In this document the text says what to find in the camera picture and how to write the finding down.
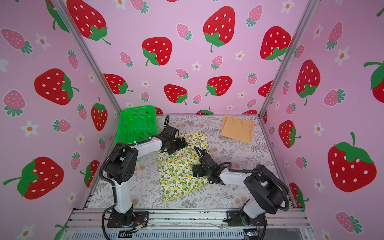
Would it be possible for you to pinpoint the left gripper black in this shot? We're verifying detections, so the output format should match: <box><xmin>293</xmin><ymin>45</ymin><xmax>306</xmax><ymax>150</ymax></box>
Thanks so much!
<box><xmin>168</xmin><ymin>137</ymin><xmax>189</xmax><ymax>155</ymax></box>

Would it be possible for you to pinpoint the lemon print skirt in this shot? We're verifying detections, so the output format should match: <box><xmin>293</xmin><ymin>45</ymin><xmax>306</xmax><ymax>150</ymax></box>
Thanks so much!
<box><xmin>158</xmin><ymin>133</ymin><xmax>210</xmax><ymax>203</ymax></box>

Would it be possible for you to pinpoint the tan yellow skirt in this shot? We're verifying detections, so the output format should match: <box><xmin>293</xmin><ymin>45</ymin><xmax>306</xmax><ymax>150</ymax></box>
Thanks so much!
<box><xmin>220</xmin><ymin>115</ymin><xmax>255</xmax><ymax>144</ymax></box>

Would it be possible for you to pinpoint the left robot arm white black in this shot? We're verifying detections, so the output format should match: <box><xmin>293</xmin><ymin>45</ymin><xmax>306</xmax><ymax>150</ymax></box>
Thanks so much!
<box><xmin>99</xmin><ymin>126</ymin><xmax>188</xmax><ymax>226</ymax></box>

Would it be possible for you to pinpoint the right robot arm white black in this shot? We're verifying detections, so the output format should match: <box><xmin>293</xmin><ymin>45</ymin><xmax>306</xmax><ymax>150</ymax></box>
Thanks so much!
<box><xmin>193</xmin><ymin>149</ymin><xmax>290</xmax><ymax>226</ymax></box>

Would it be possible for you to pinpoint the green plastic basket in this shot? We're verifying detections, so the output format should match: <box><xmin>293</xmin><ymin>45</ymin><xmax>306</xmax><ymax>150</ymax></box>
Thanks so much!
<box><xmin>116</xmin><ymin>106</ymin><xmax>158</xmax><ymax>144</ymax></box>

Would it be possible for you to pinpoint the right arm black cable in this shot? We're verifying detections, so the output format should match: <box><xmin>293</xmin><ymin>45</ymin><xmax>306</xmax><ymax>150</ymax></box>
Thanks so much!
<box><xmin>193</xmin><ymin>146</ymin><xmax>291</xmax><ymax>240</ymax></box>

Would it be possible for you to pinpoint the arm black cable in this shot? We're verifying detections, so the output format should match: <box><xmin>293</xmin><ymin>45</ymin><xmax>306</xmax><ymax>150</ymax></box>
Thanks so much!
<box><xmin>193</xmin><ymin>146</ymin><xmax>291</xmax><ymax>240</ymax></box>
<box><xmin>98</xmin><ymin>115</ymin><xmax>170</xmax><ymax>240</ymax></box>

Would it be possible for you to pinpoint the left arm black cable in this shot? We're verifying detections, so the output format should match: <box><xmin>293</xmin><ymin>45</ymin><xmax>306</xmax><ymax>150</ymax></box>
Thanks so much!
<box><xmin>98</xmin><ymin>115</ymin><xmax>170</xmax><ymax>240</ymax></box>

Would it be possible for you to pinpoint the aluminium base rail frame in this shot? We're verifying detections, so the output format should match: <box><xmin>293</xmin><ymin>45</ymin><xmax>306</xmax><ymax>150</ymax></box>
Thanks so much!
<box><xmin>58</xmin><ymin>209</ymin><xmax>316</xmax><ymax>240</ymax></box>

